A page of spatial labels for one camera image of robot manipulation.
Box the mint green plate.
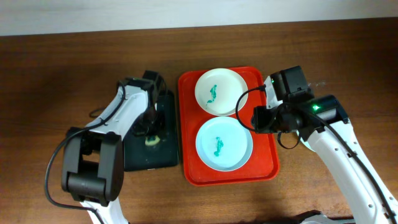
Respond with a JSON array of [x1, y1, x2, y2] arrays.
[[296, 131, 315, 152]]

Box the red plastic tray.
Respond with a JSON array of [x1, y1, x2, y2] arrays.
[[178, 70, 280, 186]]

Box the black plastic tray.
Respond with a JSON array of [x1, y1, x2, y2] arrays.
[[123, 91, 180, 172]]

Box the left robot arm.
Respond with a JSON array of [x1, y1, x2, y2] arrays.
[[62, 71, 164, 223]]

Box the light blue plate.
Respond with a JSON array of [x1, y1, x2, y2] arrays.
[[195, 116, 253, 172]]

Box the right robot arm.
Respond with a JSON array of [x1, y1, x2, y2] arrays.
[[252, 66, 397, 223]]

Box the white plate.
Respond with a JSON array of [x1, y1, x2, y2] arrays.
[[195, 68, 248, 116]]

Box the green yellow sponge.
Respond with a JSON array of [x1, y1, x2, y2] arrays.
[[145, 135, 160, 146]]

